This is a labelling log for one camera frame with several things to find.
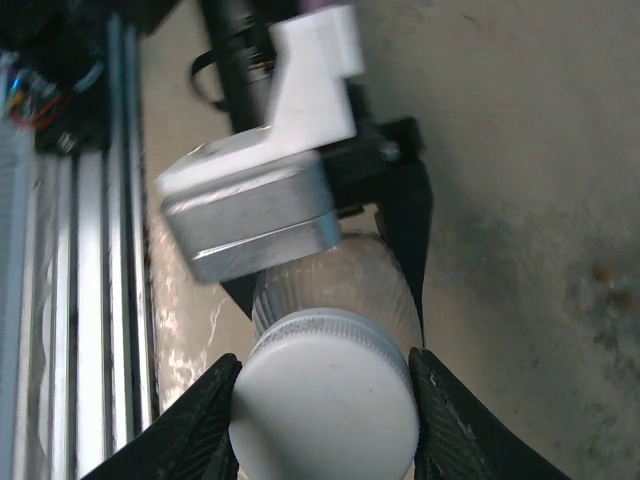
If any small circuit board with wires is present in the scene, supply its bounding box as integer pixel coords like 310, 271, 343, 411
0, 64, 76, 134

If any grey slotted cable duct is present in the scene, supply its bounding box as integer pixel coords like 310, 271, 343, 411
0, 49, 32, 480

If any aluminium mounting rail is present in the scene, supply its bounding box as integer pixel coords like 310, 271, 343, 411
29, 14, 161, 480

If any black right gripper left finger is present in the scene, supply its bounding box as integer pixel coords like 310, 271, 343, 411
79, 352, 245, 480

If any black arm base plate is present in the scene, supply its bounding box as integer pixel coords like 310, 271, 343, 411
32, 84, 114, 156

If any plain white bottle cap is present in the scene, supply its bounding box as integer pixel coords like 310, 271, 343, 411
229, 306, 422, 480

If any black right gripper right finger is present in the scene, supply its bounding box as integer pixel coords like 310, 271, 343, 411
408, 348, 571, 480

